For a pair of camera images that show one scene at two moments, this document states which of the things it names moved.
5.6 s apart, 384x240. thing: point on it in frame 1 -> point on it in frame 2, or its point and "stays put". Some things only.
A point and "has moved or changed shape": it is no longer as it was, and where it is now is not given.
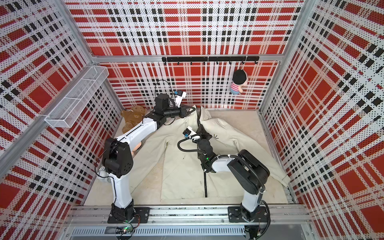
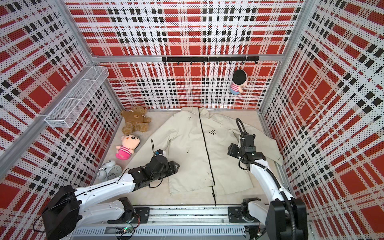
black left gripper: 183,112 -> 171,167
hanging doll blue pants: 240,78 stays put
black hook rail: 203,59 stays put
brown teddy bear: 133,117 stays put
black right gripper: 202,133 -> 232,149
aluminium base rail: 93,221 stays put
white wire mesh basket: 65,113 stays put
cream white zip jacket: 169,170 has moved or changed shape
